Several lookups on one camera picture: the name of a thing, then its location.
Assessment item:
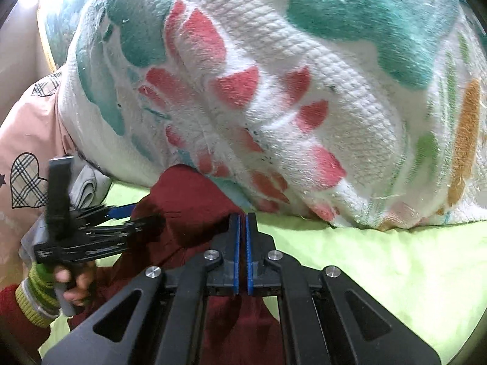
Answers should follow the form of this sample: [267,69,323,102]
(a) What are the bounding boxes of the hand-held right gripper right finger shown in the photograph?
[245,213,442,365]

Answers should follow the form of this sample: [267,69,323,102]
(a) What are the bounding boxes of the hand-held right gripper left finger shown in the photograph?
[41,213,241,365]

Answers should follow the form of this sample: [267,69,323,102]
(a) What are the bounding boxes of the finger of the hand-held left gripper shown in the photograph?
[72,203,138,222]
[72,215,166,245]

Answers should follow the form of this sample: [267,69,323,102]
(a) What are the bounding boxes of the dark red knit sweater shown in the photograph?
[68,163,286,365]

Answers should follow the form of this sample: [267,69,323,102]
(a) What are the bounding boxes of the person's left hand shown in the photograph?
[53,262,97,307]

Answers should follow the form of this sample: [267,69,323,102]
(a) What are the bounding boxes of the grey folded towel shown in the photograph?
[18,158,115,265]

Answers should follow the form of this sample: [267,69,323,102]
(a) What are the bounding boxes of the light green bed sheet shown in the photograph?
[38,180,487,365]

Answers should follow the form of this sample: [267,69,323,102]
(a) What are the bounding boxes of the white floral blanket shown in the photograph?
[57,0,487,232]

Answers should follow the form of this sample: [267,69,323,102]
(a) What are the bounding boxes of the gold framed picture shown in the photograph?
[36,0,103,73]

